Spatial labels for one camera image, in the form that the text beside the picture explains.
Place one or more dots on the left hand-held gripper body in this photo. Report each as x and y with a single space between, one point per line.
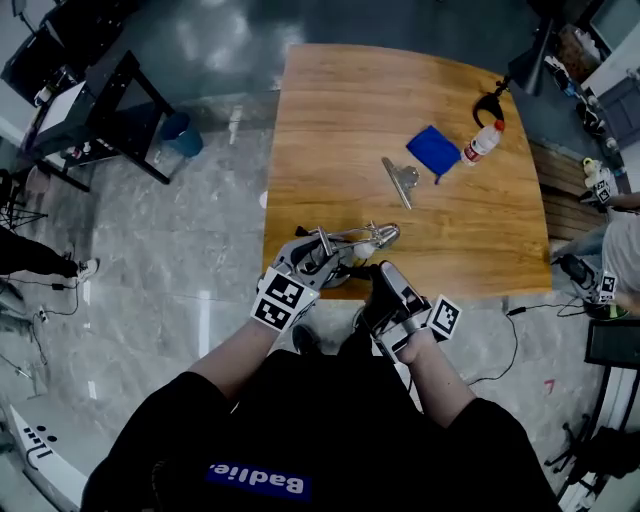
280 300

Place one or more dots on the white machine housing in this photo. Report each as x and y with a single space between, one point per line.
40 450

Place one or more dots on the brown cardboard box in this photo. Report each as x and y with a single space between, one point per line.
580 52

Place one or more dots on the clear plastic water bottle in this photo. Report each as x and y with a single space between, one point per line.
481 144

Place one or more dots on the person's left forearm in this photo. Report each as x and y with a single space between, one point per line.
235 357

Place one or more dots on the black equipment stand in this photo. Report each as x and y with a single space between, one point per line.
612 345

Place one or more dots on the person's black shirt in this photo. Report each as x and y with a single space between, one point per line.
320 430

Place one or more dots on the black side table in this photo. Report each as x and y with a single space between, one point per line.
120 95

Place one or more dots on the person's dark shoe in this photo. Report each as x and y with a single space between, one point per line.
305 340

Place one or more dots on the blue cloth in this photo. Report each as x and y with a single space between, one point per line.
432 150

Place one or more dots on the silver desk lamp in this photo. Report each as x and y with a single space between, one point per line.
387 234

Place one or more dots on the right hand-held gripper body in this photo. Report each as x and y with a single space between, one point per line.
415 325

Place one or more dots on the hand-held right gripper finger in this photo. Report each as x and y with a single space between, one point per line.
381 302
400 287

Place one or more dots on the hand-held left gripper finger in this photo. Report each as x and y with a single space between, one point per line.
292 252
337 270

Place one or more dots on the large metal binder clip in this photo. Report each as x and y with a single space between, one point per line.
400 181

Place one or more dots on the black cone clamp lamp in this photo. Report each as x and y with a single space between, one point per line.
532 65

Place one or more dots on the blue trash bin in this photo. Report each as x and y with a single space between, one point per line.
181 136

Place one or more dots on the person's right forearm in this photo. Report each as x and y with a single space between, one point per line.
440 385

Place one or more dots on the low wooden bench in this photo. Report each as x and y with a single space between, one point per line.
565 195

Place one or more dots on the white paper sheet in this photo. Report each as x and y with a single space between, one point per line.
60 107

